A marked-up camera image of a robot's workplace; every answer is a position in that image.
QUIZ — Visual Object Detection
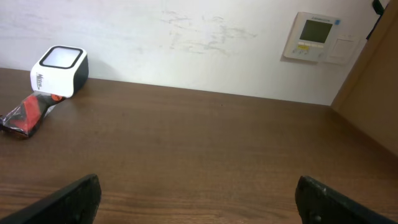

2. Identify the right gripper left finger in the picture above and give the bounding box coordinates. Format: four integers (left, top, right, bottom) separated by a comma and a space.
1, 174, 101, 224

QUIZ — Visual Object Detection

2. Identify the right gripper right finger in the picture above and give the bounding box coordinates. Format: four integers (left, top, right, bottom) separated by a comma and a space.
295, 175, 397, 224

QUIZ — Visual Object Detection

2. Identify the black red snack wrapper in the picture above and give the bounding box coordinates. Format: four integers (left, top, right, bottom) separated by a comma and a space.
1, 91, 67, 139

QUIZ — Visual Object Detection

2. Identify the white barcode scanner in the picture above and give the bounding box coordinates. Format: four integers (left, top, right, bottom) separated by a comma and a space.
30, 45, 89, 98

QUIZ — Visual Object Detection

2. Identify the brown wooden side panel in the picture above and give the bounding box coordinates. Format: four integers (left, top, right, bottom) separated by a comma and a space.
331, 0, 397, 156

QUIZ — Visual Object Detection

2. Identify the wall thermostat panel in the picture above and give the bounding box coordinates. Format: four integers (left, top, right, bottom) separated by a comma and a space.
283, 12, 359, 65

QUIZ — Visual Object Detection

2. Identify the black wall clip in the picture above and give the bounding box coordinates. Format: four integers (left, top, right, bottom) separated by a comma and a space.
372, 0, 384, 16

